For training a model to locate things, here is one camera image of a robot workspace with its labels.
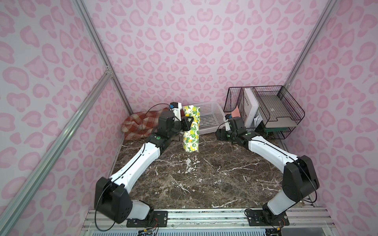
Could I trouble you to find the lemon print skirt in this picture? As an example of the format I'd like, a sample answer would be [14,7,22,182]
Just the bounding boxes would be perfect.
[183,105,200,152]

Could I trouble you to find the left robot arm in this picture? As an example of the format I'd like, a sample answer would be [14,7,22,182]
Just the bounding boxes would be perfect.
[94,108,195,224]

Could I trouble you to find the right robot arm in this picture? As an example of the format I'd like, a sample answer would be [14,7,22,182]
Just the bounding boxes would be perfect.
[216,117,320,221]

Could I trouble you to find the pink folder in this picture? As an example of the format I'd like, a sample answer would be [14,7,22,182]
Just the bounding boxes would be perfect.
[231,106,241,118]

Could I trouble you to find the white plastic basket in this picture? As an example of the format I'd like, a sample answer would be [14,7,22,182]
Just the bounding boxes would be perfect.
[193,102,225,135]

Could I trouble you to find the white book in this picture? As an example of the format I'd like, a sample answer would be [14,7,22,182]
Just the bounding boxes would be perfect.
[241,88,259,128]

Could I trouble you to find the red plaid skirt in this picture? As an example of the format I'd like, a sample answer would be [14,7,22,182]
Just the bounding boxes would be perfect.
[121,109,166,141]

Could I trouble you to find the grey paper tray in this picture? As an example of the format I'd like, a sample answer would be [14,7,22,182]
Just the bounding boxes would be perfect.
[258,95,301,128]

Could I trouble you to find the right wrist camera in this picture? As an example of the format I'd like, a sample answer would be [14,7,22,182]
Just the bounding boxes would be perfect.
[225,120,231,131]

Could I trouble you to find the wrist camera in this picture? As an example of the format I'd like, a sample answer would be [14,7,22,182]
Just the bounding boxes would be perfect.
[225,120,231,131]
[169,102,182,121]

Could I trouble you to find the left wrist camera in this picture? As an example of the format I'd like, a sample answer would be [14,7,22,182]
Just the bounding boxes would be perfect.
[169,102,182,121]

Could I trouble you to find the black wire desk organizer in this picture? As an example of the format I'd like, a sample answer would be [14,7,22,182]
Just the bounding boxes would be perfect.
[223,86,305,140]

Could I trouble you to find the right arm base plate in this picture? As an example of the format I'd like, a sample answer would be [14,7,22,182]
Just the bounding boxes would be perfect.
[244,208,290,227]

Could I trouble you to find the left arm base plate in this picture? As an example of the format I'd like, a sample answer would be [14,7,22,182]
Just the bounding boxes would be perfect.
[127,209,168,228]

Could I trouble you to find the aluminium frame rail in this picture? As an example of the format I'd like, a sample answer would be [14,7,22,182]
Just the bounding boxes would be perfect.
[79,207,339,236]

